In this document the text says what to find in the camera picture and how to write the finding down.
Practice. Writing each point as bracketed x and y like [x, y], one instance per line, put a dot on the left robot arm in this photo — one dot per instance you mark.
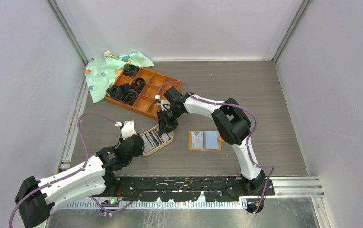
[36, 199]

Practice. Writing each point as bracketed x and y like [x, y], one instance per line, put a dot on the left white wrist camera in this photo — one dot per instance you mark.
[128, 129]

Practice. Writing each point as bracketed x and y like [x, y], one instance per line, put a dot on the rolled dark belt left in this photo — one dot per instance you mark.
[112, 91]

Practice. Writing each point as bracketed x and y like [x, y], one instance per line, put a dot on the stack of credit cards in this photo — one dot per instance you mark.
[154, 140]

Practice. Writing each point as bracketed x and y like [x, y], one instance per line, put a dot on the oval wooden card tray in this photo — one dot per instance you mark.
[156, 140]

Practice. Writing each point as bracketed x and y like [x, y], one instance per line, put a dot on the rolled dark belt front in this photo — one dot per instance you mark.
[126, 94]

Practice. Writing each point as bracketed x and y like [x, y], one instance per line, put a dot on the orange compartment organizer tray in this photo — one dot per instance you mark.
[156, 84]

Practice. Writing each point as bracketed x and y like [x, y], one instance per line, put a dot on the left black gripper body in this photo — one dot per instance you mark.
[139, 153]

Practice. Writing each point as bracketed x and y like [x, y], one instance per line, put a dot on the white VIP diamond card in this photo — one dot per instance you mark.
[197, 140]

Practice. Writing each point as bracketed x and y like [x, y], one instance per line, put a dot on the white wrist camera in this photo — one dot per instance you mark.
[162, 103]
[128, 129]

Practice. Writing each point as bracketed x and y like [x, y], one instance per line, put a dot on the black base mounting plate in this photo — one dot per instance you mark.
[187, 189]

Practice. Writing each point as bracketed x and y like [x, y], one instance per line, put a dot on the rolled dark belt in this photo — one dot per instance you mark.
[139, 84]
[130, 70]
[112, 91]
[126, 94]

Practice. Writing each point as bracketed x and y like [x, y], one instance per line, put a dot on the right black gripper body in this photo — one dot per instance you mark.
[170, 116]

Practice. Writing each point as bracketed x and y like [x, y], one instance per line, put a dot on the white slotted cable duct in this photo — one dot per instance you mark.
[200, 204]

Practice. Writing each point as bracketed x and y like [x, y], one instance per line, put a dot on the orange leather card holder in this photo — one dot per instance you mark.
[212, 141]

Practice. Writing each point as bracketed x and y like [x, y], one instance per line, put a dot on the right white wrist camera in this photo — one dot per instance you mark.
[162, 103]

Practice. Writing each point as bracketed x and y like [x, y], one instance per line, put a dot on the green patterned cloth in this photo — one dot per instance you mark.
[101, 74]

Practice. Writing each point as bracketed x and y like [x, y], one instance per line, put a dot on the rolled dark belt middle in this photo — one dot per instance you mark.
[139, 84]

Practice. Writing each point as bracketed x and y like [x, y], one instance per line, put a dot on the rolled dark belt top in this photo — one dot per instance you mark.
[130, 70]

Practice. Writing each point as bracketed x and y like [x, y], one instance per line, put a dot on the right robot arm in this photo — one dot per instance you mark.
[232, 124]

